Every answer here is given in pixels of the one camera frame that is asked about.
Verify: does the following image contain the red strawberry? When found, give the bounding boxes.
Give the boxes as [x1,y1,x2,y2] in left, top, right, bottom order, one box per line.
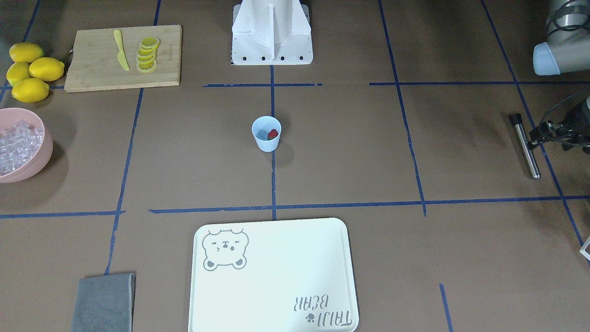
[267,129,280,141]

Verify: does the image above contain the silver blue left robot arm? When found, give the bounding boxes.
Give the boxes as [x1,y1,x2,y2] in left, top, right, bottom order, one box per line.
[532,0,590,76]

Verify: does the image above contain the ice cubes in cup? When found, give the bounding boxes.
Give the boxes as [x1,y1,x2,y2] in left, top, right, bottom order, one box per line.
[255,130,269,141]

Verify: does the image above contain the light blue plastic cup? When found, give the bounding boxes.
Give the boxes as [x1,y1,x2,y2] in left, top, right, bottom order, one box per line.
[251,116,282,153]

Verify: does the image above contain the pink bowl of ice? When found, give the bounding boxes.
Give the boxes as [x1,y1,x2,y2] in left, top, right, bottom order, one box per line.
[0,107,53,184]

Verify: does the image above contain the white bear serving tray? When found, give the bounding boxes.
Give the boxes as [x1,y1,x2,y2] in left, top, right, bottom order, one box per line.
[188,217,360,332]

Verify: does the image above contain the lemon slice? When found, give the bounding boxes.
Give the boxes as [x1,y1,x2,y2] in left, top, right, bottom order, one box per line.
[136,53,157,64]
[139,36,160,51]
[136,47,158,58]
[136,59,158,73]

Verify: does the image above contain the yellow plastic knife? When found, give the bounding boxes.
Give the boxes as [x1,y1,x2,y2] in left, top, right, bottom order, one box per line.
[112,29,130,71]

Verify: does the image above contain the wooden cutting board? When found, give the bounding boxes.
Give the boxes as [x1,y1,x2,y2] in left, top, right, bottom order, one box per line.
[64,25,183,93]

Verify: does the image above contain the steel muddler black tip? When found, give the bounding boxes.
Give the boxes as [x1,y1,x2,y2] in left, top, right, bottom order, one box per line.
[508,113,540,179]

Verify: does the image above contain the grey folded cloth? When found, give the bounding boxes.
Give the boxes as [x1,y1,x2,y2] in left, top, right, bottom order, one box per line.
[71,273,136,332]

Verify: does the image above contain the whole yellow lemon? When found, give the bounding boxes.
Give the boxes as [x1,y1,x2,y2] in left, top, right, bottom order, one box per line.
[9,42,45,63]
[28,57,65,82]
[6,62,32,87]
[12,78,50,103]

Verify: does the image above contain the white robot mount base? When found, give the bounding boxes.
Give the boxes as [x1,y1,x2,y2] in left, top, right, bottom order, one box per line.
[230,0,314,65]

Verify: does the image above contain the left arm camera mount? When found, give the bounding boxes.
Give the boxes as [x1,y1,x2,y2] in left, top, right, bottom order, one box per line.
[527,107,590,154]

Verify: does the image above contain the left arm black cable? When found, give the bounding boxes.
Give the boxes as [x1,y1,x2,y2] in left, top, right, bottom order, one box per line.
[537,90,590,134]

